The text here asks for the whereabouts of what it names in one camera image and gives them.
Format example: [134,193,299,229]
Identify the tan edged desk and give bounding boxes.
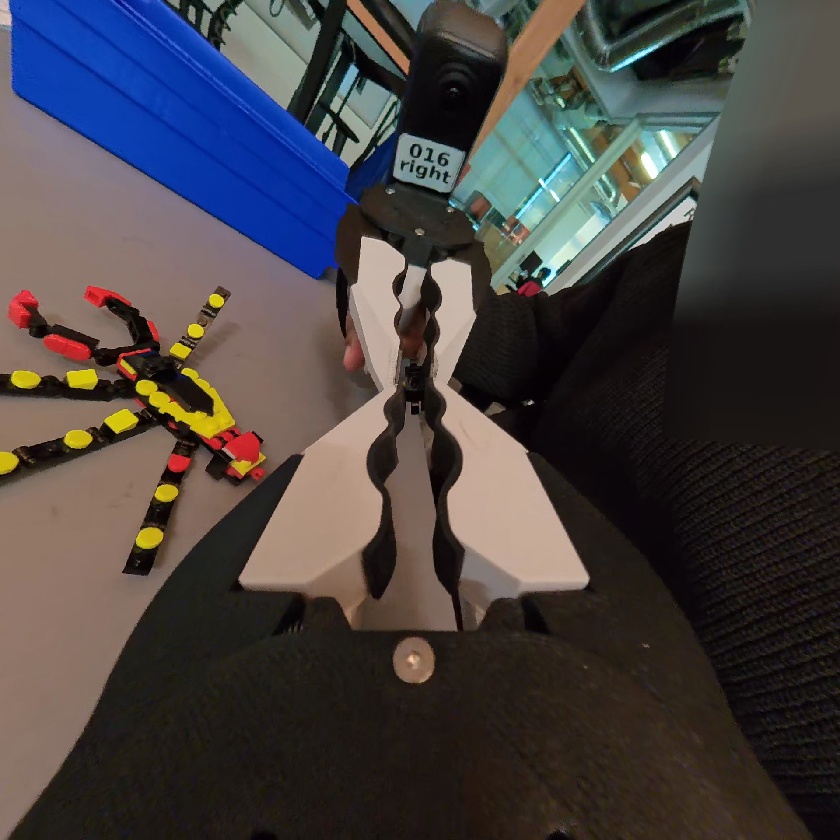
[344,0,421,80]

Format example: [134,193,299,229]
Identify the person's black knit clothing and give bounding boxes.
[453,223,840,840]

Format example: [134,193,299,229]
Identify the silver ventilation ducts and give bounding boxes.
[577,0,752,76]

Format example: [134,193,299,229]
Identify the blue plastic bin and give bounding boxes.
[10,0,403,281]

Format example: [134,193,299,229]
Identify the tan wooden beam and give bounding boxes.
[467,0,588,161]

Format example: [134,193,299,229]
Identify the black yellow lego leg segment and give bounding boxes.
[403,357,427,421]

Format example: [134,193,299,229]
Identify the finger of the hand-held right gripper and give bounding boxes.
[422,256,479,389]
[348,235,406,391]

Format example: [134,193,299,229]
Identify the black yellow red lego model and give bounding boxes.
[0,285,269,578]

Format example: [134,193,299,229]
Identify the person's right hand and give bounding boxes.
[343,310,370,374]

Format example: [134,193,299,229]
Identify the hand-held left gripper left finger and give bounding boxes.
[238,384,403,601]

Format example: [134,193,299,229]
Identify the black metal stand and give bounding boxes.
[174,0,411,168]

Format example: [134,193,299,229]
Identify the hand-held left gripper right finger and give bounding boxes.
[423,382,590,611]

